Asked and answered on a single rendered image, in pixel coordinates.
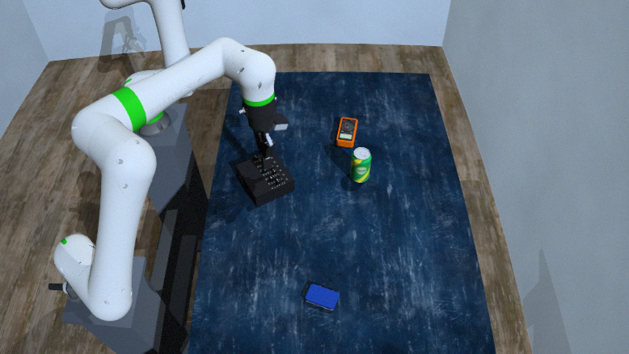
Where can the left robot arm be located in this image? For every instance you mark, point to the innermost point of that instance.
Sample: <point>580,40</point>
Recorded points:
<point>170,25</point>

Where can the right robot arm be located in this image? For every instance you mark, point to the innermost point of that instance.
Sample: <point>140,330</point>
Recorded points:
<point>128,163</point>

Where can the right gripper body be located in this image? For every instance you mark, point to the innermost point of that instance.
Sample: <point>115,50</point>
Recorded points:
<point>262,126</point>

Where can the orange digital multimeter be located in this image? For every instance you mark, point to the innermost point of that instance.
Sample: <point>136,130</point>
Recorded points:
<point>346,132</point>

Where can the green and yellow striped drink can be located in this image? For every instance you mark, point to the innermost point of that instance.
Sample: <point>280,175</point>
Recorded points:
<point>360,165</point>

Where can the grey lighting desk panel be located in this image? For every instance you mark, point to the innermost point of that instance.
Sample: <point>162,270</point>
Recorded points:
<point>259,185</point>

